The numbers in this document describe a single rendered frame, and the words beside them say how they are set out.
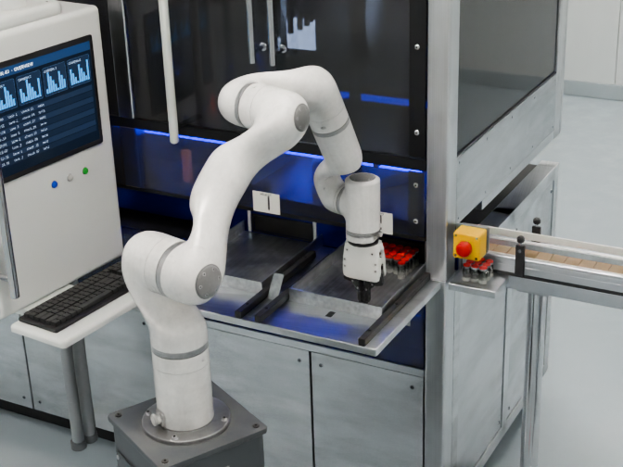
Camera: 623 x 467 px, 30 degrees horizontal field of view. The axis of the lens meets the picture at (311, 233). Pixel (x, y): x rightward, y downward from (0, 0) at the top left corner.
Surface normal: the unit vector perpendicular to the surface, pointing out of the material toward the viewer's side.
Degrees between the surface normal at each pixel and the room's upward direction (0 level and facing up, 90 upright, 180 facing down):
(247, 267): 0
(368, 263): 91
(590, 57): 90
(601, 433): 0
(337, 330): 0
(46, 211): 90
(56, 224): 90
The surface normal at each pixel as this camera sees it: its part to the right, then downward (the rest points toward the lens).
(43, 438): -0.03, -0.92
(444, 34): -0.47, 0.37
